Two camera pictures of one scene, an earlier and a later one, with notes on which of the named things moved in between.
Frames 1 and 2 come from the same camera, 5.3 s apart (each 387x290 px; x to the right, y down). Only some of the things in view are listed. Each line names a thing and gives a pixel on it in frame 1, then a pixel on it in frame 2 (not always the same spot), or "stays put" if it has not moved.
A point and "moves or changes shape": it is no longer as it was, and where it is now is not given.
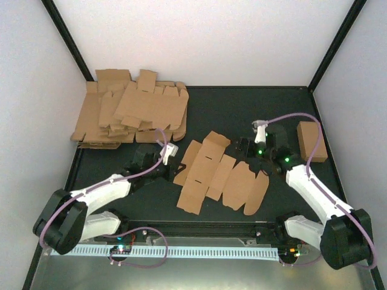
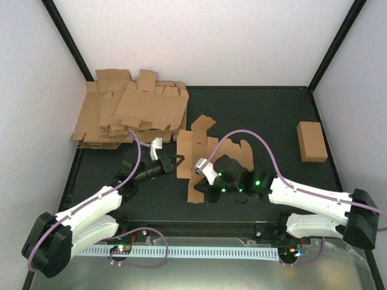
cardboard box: [204, 171] moves or changes shape
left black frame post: [52, 11] stays put
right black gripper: [249, 151] to [204, 186]
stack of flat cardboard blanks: [119, 110] stays put
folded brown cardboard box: [308, 132] stays put
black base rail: [207, 228] stays put
